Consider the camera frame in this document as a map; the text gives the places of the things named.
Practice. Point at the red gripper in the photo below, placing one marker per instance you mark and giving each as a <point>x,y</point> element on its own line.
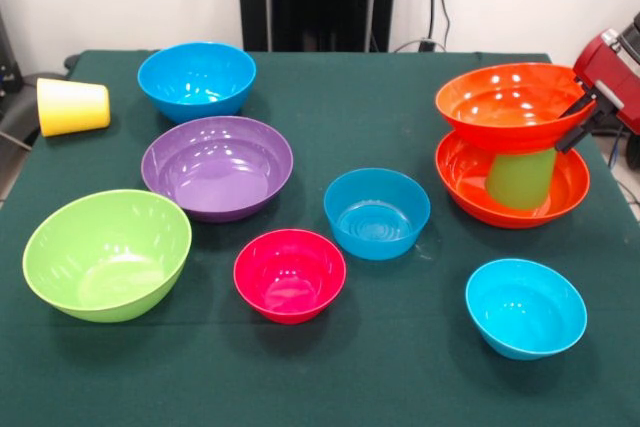
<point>618,77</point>

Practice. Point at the orange plastic bowl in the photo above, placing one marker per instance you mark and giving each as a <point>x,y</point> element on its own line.
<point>510,107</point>
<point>465,182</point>

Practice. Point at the green plastic cup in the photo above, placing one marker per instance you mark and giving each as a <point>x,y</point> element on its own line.
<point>520,179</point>

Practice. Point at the small dark blue bowl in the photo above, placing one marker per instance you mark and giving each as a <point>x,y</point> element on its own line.
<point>377,215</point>

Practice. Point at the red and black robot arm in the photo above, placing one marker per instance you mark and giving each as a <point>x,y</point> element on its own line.
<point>632,37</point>

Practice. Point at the black equipment base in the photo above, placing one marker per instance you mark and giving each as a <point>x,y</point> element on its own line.
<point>30,97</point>
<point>628,142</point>

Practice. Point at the small cyan plastic bowl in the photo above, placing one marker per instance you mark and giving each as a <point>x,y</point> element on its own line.
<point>525,307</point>

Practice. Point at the pink plastic bowl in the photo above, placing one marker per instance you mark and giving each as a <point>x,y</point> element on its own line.
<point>290,275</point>

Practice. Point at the purple plastic bowl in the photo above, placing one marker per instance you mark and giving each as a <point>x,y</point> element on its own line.
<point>217,167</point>

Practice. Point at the dark green tablecloth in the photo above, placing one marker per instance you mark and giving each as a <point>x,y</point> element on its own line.
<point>300,377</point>

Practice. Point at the large blue plastic bowl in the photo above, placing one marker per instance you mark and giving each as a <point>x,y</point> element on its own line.
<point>195,82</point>

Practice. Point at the large green plastic bowl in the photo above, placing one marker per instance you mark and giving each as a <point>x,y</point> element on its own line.
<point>105,257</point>

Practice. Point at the yellow plastic cup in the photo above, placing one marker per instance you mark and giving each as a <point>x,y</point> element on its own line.
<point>75,107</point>

